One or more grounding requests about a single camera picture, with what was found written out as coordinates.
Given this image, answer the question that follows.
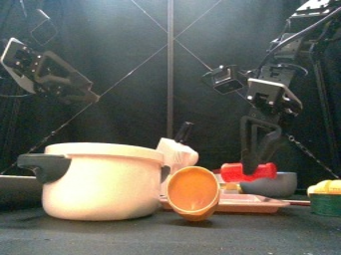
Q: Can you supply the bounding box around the vertical metal frame pole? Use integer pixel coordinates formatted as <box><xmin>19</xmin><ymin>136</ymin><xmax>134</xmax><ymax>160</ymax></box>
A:
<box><xmin>168</xmin><ymin>0</ymin><xmax>174</xmax><ymax>139</ymax></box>

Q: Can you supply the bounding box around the orange plastic bowl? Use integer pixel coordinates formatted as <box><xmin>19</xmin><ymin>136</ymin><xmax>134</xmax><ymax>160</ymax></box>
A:
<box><xmin>166</xmin><ymin>165</ymin><xmax>222</xmax><ymax>222</ymax></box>

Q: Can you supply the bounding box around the yellow green sponge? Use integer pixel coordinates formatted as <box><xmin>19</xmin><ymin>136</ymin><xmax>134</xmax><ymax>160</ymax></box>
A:
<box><xmin>309</xmin><ymin>192</ymin><xmax>341</xmax><ymax>218</ymax></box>

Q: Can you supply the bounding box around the white pot lid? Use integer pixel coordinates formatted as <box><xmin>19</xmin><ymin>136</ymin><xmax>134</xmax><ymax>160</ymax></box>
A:
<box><xmin>45</xmin><ymin>141</ymin><xmax>168</xmax><ymax>164</ymax></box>

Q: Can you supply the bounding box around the red ketchup bottle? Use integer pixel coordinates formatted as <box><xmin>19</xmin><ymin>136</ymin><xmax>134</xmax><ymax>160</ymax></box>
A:
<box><xmin>220</xmin><ymin>161</ymin><xmax>279</xmax><ymax>183</ymax></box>

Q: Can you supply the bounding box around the grey bowl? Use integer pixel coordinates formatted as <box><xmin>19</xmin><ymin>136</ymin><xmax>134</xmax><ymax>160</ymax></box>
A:
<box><xmin>239</xmin><ymin>171</ymin><xmax>300</xmax><ymax>199</ymax></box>

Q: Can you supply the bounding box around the grey low box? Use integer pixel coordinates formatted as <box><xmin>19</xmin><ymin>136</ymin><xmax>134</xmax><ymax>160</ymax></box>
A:
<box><xmin>0</xmin><ymin>174</ymin><xmax>46</xmax><ymax>212</ymax></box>

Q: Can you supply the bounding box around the pink plastic tray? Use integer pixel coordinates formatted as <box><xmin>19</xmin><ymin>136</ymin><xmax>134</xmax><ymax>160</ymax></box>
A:
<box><xmin>160</xmin><ymin>191</ymin><xmax>292</xmax><ymax>214</ymax></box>

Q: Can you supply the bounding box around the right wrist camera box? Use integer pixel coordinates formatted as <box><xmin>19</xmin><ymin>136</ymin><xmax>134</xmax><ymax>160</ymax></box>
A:
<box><xmin>201</xmin><ymin>64</ymin><xmax>248</xmax><ymax>96</ymax></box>

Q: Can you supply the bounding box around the black-handled knife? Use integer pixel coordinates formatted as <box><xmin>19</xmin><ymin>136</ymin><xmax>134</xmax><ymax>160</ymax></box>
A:
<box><xmin>173</xmin><ymin>121</ymin><xmax>196</xmax><ymax>144</ymax></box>

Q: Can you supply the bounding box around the white pot with black handles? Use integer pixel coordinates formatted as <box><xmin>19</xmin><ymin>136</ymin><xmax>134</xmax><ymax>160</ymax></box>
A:
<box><xmin>17</xmin><ymin>145</ymin><xmax>173</xmax><ymax>222</ymax></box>

